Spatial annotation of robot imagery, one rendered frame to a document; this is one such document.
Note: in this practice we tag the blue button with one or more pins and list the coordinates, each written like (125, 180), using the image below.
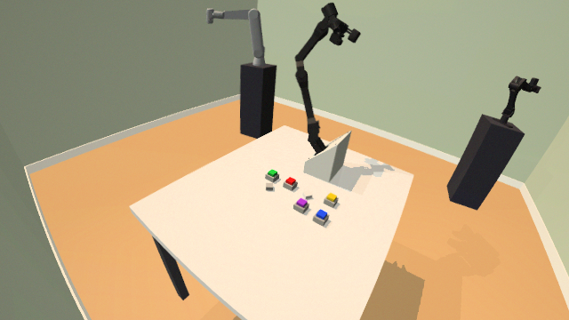
(320, 217)

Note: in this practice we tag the yellow button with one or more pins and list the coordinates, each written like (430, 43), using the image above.
(331, 200)

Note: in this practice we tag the purple button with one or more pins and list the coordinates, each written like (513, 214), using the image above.
(301, 205)

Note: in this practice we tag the red button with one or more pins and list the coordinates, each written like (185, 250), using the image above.
(290, 184)

